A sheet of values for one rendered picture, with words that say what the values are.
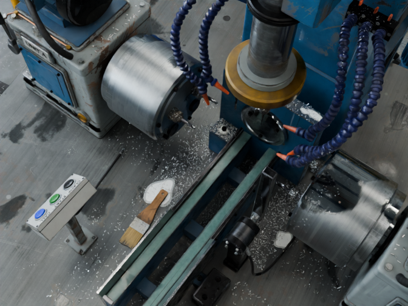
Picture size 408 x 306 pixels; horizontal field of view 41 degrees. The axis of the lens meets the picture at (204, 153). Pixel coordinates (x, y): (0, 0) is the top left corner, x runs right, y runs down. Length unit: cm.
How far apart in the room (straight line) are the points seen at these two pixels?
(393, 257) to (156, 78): 71
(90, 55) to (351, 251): 82
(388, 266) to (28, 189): 105
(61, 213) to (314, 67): 73
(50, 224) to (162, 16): 96
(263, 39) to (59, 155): 88
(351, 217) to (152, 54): 65
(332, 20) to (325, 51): 11
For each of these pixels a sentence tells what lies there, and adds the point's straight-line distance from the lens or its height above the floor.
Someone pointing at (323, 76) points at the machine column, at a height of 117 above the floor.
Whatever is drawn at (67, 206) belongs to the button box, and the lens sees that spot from 137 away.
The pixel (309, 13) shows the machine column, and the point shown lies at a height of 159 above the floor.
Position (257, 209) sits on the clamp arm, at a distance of 136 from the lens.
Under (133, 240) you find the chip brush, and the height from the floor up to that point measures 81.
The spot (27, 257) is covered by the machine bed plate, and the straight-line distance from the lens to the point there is 165.
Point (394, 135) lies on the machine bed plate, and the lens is 186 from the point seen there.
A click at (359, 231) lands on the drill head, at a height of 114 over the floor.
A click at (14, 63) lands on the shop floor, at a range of 305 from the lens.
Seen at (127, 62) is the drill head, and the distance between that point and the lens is 146.
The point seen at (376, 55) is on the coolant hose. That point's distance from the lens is 114.
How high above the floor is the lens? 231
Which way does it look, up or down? 62 degrees down
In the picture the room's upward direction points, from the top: 2 degrees clockwise
